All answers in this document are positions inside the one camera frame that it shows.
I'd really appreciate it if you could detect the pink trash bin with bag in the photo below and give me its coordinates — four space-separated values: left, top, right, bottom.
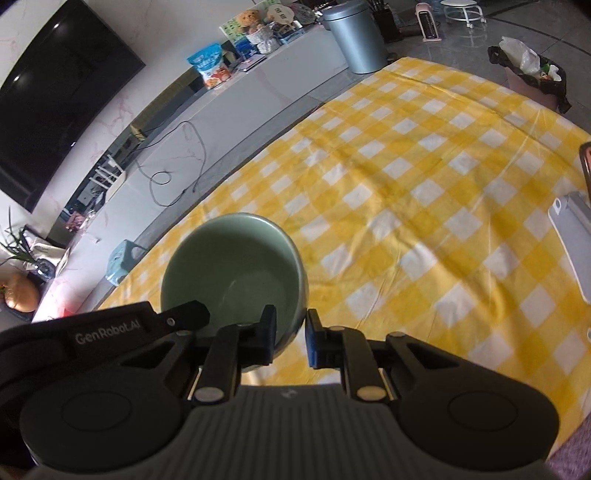
488 36 572 115

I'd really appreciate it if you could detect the blue snack bag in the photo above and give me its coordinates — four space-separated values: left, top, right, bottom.
187 43 233 90

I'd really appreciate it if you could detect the flat tablet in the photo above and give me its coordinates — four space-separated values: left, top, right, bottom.
235 54 267 72

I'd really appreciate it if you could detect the yellow checked tablecloth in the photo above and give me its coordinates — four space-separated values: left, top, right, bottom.
95 56 591 462

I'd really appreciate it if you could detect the pink white appliance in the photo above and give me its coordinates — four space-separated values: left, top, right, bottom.
416 2 443 43

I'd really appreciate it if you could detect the teal small stool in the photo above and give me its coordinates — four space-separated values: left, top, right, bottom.
105 240 147 286

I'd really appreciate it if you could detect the green picture board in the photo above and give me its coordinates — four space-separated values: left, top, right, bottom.
219 14 252 47

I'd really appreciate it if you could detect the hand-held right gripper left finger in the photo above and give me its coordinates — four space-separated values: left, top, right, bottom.
119 305 278 408

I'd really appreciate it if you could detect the orange round vase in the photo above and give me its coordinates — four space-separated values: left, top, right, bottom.
2 271 41 313

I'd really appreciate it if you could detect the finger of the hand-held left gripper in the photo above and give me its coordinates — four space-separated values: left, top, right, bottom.
154 300 211 337

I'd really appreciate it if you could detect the green ceramic bowl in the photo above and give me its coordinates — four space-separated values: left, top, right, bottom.
160 212 309 374

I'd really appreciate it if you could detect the white canvas bag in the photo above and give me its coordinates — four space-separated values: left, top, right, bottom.
23 226 70 265

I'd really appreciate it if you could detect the tall potted plant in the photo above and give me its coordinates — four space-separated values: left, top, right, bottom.
372 0 402 43

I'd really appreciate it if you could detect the white round stool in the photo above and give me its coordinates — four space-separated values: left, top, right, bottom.
440 0 486 29

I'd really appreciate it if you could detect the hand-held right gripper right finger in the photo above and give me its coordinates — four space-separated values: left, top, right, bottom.
306 308 467 402

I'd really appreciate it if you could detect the black cable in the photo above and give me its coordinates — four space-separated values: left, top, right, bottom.
139 121 208 207

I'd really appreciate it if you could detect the round paper fan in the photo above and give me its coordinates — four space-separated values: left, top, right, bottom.
263 2 296 26

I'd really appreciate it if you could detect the small plant in glass vase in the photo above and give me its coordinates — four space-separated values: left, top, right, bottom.
0 205 58 280

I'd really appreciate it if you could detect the brown teddy bear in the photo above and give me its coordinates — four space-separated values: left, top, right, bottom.
236 9 263 34

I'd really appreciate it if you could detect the white router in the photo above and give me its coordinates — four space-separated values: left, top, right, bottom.
90 154 125 201

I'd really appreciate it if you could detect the purple rug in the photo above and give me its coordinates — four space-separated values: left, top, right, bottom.
542 427 591 480

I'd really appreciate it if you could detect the black wall television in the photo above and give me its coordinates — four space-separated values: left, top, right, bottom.
0 0 146 213

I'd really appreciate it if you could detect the white television cabinet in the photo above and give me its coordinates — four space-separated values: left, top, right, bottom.
32 23 352 324

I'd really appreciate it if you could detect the grey metal bin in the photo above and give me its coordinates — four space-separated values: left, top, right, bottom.
321 0 387 75

